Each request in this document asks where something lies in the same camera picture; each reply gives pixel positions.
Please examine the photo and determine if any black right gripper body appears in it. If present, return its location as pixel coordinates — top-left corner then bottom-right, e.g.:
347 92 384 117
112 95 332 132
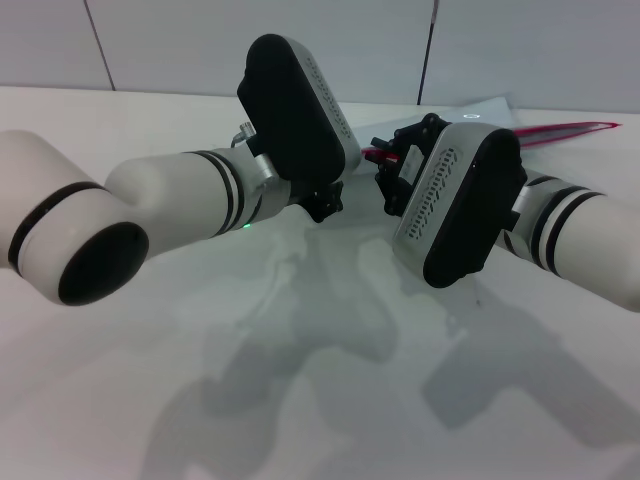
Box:
399 142 434 189

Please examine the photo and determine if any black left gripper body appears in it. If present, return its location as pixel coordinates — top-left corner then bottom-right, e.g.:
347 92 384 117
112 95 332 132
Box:
293 180 347 224

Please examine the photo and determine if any clear red-zipper document bag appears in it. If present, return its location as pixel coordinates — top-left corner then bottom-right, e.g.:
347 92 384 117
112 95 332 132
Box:
344 94 622 175

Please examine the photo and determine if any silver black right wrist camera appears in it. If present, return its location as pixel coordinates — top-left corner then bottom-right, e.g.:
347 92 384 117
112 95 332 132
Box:
391 121 529 290

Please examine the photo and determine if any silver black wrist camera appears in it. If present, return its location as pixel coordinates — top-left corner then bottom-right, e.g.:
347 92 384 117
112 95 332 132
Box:
235 33 361 192
391 121 529 290

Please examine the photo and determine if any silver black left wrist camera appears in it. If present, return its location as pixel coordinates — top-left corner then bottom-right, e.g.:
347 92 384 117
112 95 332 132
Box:
235 33 361 192

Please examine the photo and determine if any metal left arm cable connector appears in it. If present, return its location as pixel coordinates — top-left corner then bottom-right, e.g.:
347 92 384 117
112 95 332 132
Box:
230 119 258 147

